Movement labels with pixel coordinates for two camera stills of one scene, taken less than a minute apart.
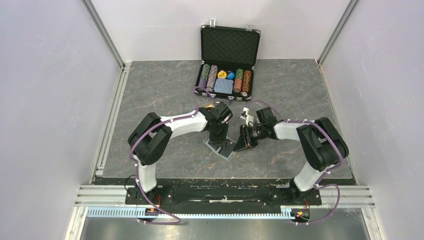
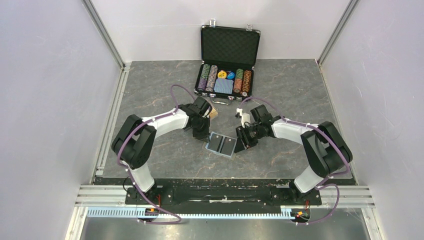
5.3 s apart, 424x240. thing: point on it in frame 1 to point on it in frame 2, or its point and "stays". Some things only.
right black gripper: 240,144 stays
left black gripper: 223,137 to 203,136
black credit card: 213,145 stays
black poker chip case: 229,55 stays
